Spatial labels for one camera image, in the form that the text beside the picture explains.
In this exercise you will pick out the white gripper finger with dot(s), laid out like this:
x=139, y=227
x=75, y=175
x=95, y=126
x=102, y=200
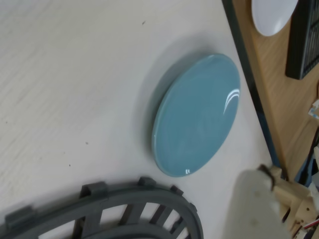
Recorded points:
x=251, y=209

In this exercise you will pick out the blue round dish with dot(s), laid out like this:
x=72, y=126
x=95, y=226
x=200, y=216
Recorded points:
x=197, y=119

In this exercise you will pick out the black slatted tray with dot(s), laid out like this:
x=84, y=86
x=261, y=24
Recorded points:
x=305, y=42

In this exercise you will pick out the white round plate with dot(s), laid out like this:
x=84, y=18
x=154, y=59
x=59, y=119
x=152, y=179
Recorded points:
x=270, y=15

